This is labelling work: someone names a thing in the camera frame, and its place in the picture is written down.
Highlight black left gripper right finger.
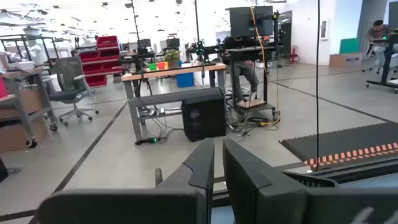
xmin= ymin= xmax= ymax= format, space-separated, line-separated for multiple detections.
xmin=222 ymin=138 xmax=398 ymax=224

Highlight blue storage bin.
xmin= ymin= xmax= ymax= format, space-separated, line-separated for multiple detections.
xmin=175 ymin=72 xmax=195 ymax=88

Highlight framed wall picture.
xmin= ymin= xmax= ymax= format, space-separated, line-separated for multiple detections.
xmin=319 ymin=19 xmax=329 ymax=40

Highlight flat cardboard box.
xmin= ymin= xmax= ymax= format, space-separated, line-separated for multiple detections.
xmin=328 ymin=52 xmax=363 ymax=68

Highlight red bin rack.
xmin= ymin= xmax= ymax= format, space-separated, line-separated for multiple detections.
xmin=78 ymin=35 xmax=124 ymax=88

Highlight yellow cable at monitor stand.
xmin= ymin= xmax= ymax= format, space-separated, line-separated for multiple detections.
xmin=249 ymin=6 xmax=281 ymax=127

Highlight tangled floor cables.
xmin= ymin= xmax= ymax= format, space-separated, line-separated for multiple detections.
xmin=226 ymin=108 xmax=280 ymax=138

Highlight brown cardboard box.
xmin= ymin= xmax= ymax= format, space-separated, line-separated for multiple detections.
xmin=0 ymin=88 xmax=49 ymax=153

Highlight grey office chair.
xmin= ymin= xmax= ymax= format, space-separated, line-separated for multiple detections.
xmin=48 ymin=56 xmax=100 ymax=127

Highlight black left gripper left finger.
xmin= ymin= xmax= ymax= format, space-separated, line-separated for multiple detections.
xmin=36 ymin=138 xmax=215 ymax=224

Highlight wooden workbench with grey legs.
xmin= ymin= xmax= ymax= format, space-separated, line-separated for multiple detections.
xmin=121 ymin=62 xmax=227 ymax=141

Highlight black standing desk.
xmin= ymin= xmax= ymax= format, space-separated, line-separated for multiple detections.
xmin=366 ymin=32 xmax=398 ymax=94

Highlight grey rolling cart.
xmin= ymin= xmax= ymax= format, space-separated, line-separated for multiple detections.
xmin=0 ymin=67 xmax=59 ymax=149

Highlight green board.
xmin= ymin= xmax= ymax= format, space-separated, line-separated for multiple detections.
xmin=338 ymin=37 xmax=361 ymax=55

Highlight large black monitor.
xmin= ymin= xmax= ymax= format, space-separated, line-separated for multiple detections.
xmin=229 ymin=5 xmax=274 ymax=39

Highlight black rolling monitor stand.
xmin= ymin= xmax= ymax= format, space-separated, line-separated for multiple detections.
xmin=225 ymin=9 xmax=280 ymax=118

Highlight person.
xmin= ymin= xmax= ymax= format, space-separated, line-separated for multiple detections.
xmin=222 ymin=35 xmax=259 ymax=103
xmin=366 ymin=19 xmax=398 ymax=74

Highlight potted green plant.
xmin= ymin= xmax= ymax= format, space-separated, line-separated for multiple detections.
xmin=164 ymin=49 xmax=181 ymax=69

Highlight black hanging cable with coil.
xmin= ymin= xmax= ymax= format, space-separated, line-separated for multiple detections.
xmin=314 ymin=0 xmax=321 ymax=171

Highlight black orange-striped floor mat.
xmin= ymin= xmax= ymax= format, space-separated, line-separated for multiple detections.
xmin=303 ymin=151 xmax=398 ymax=171
xmin=279 ymin=122 xmax=398 ymax=162

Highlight black power strip green light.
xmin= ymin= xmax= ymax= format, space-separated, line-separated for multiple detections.
xmin=134 ymin=136 xmax=160 ymax=146

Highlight red stool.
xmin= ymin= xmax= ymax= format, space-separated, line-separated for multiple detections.
xmin=287 ymin=45 xmax=300 ymax=65

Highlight black desktop computer case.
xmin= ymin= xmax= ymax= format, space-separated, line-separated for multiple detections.
xmin=181 ymin=93 xmax=227 ymax=142

